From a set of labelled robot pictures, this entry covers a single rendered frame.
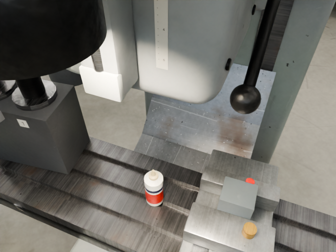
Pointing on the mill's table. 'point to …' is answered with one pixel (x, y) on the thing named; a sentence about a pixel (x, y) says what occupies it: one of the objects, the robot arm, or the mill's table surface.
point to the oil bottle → (154, 188)
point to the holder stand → (42, 127)
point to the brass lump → (249, 230)
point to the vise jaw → (225, 231)
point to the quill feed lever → (255, 65)
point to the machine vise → (253, 171)
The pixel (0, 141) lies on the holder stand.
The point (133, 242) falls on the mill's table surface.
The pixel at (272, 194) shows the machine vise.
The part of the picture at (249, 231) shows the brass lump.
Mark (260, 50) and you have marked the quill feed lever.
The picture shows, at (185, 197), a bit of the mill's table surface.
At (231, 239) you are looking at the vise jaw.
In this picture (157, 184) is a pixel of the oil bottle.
